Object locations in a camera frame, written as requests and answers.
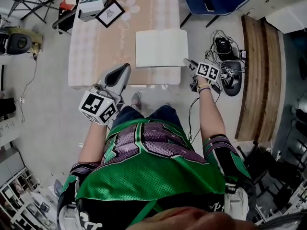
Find beige patterned tablecloth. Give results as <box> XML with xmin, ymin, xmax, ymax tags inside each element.
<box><xmin>68</xmin><ymin>0</ymin><xmax>182</xmax><ymax>90</ymax></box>

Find white cardboard box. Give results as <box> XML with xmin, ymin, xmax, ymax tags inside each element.
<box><xmin>78</xmin><ymin>0</ymin><xmax>108</xmax><ymax>23</ymax></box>

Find dark oval floor tray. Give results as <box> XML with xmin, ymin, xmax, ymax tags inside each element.
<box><xmin>218</xmin><ymin>60</ymin><xmax>243</xmax><ymax>97</ymax></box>

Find black picture frame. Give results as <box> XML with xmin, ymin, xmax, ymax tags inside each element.
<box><xmin>95</xmin><ymin>0</ymin><xmax>126</xmax><ymax>29</ymax></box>

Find thin cable with white adapter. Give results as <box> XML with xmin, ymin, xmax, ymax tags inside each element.
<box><xmin>19</xmin><ymin>54</ymin><xmax>39</xmax><ymax>124</ymax></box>

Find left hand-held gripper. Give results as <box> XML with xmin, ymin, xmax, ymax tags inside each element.
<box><xmin>78</xmin><ymin>63</ymin><xmax>132</xmax><ymax>127</ymax></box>

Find person's left forearm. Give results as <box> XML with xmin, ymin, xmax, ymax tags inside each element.
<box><xmin>78</xmin><ymin>122</ymin><xmax>111</xmax><ymax>164</ymax></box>

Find person's green mesh jersey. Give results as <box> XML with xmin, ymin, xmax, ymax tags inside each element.
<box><xmin>57</xmin><ymin>117</ymin><xmax>255</xmax><ymax>230</ymax></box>

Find wooden bench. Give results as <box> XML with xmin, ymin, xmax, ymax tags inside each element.
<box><xmin>235</xmin><ymin>14</ymin><xmax>283</xmax><ymax>143</ymax></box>

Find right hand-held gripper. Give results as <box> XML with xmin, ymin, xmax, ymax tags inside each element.
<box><xmin>183</xmin><ymin>58</ymin><xmax>221</xmax><ymax>92</ymax></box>

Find person's grey sneaker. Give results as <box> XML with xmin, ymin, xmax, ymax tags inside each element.
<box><xmin>130</xmin><ymin>92</ymin><xmax>142</xmax><ymax>111</ymax></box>

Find black phone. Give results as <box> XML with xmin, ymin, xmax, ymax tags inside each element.
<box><xmin>203</xmin><ymin>0</ymin><xmax>216</xmax><ymax>12</ymax></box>

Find white shoulder strap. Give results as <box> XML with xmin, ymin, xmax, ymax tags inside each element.
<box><xmin>59</xmin><ymin>204</ymin><xmax>80</xmax><ymax>230</ymax></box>
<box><xmin>224</xmin><ymin>188</ymin><xmax>249</xmax><ymax>222</ymax></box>

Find beaded bracelet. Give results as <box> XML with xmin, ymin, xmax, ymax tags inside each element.
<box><xmin>196</xmin><ymin>82</ymin><xmax>212</xmax><ymax>91</ymax></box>

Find black device with cables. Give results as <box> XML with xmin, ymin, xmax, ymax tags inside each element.
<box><xmin>205</xmin><ymin>29</ymin><xmax>248</xmax><ymax>67</ymax></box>

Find spare hand-held gripper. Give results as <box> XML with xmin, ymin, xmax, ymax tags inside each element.
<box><xmin>219</xmin><ymin>67</ymin><xmax>240</xmax><ymax>89</ymax></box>

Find person's blue jeans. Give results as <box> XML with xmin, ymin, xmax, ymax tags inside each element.
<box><xmin>111</xmin><ymin>104</ymin><xmax>182</xmax><ymax>132</ymax></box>

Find grey and black speaker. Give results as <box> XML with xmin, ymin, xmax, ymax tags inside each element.
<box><xmin>6</xmin><ymin>32</ymin><xmax>33</xmax><ymax>56</ymax></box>

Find white wire shelving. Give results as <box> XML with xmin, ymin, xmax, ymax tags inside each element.
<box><xmin>0</xmin><ymin>166</ymin><xmax>59</xmax><ymax>230</ymax></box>

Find white notebook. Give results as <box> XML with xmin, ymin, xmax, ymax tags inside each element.
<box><xmin>135</xmin><ymin>29</ymin><xmax>189</xmax><ymax>69</ymax></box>

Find black floor cable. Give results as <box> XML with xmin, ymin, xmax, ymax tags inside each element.
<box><xmin>188</xmin><ymin>90</ymin><xmax>222</xmax><ymax>144</ymax></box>

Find person's right forearm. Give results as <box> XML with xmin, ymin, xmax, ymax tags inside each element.
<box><xmin>196</xmin><ymin>77</ymin><xmax>227</xmax><ymax>141</ymax></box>

